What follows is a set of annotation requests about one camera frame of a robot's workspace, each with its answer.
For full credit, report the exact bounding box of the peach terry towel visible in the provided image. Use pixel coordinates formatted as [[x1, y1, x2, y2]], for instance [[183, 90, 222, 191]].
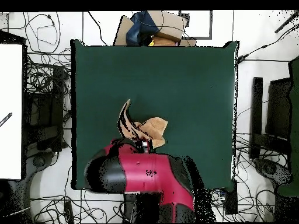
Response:
[[116, 99, 169, 149]]

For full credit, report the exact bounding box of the orange and yellow item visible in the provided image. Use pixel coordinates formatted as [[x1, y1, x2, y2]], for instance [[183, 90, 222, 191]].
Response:
[[148, 36, 179, 47]]

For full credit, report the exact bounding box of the dark green table cloth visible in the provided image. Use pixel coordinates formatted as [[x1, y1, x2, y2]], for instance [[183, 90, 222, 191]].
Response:
[[70, 39, 239, 191]]

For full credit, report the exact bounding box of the black equipment rack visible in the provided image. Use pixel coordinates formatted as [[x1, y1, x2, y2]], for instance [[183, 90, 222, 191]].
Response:
[[22, 65, 69, 152]]

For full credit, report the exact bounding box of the blue cloth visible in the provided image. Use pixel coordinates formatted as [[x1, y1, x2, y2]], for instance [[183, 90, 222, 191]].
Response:
[[126, 10, 160, 46]]

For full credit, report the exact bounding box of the brown cardboard box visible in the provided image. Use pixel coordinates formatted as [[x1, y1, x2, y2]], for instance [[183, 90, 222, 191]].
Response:
[[113, 10, 197, 47]]

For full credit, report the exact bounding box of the white board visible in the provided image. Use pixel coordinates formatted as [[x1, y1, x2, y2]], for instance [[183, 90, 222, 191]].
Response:
[[0, 43, 23, 180]]

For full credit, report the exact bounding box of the black rectangular frame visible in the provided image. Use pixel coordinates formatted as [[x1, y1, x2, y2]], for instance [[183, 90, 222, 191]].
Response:
[[178, 10, 214, 41]]

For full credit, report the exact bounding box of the black looped cable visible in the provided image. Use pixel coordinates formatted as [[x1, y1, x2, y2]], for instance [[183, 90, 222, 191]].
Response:
[[23, 12, 62, 55]]

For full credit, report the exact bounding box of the black cable with plug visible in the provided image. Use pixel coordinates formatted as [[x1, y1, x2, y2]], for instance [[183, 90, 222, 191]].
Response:
[[237, 23, 299, 64]]

